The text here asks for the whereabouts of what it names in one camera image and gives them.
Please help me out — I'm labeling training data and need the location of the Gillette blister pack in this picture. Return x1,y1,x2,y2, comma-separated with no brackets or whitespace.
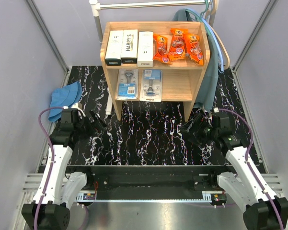
116,69,138,100
139,69,162,102

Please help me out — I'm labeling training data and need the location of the wooden two-tier shelf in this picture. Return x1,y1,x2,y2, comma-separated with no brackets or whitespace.
100,22,210,121

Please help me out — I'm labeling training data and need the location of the white Harry's razor box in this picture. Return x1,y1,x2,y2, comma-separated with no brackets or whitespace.
121,29,138,64

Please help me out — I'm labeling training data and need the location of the wooden hanger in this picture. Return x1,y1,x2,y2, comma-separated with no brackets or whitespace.
205,0,230,70

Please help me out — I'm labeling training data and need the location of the teal hanging garment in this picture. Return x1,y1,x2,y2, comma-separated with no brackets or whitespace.
173,8,219,111

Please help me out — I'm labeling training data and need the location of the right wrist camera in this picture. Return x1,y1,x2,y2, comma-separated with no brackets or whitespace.
208,107,219,117

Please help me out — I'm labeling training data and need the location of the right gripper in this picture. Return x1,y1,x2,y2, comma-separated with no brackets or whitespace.
178,113,219,148

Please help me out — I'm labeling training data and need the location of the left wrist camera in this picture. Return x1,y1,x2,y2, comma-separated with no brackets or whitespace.
62,103,85,116

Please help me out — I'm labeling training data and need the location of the orange razor pack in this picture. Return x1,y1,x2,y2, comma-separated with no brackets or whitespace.
153,34,170,64
168,28,188,62

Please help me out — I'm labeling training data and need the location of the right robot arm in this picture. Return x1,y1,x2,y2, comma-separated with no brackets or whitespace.
180,109,288,230

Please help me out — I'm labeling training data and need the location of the white h razor box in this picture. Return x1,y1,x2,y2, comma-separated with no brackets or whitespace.
105,30,124,66
137,31,153,68

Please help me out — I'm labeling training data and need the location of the white H razor box on shelf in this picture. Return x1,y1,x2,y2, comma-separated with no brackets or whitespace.
105,30,124,66

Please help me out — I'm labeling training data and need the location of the blue bucket hat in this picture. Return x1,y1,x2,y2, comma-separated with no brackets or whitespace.
48,81,82,122

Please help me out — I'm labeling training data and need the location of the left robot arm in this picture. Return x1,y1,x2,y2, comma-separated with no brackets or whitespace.
22,106,106,230

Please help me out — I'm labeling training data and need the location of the green hanger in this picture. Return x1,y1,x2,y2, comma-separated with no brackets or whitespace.
186,0,212,36

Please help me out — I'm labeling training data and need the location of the metal clothes rack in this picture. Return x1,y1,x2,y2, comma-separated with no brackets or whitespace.
89,0,219,43

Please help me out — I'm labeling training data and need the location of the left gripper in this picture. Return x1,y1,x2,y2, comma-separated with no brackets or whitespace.
75,109,107,142

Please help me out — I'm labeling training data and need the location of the light blue hanger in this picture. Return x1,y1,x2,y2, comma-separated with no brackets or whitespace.
186,8,224,73

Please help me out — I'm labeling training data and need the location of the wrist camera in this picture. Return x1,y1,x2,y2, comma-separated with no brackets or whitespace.
62,103,85,116
208,107,219,117

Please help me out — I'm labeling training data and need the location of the orange razor pack horizontal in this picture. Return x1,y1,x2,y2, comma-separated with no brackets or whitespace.
184,33,204,66

